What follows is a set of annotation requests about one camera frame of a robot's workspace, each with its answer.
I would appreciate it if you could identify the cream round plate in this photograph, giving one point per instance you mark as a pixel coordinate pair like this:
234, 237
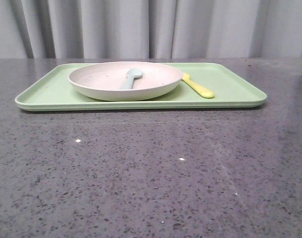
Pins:
103, 81

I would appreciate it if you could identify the yellow plastic fork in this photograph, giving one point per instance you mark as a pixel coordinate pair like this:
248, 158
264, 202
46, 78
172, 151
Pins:
199, 89

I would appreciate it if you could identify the light blue plastic spoon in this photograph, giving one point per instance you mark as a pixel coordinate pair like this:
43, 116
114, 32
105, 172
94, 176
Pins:
131, 75

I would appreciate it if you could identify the light green plastic tray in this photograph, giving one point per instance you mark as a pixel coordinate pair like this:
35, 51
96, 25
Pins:
53, 92

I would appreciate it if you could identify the grey pleated curtain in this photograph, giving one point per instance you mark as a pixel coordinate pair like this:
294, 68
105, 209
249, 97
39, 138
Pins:
150, 29

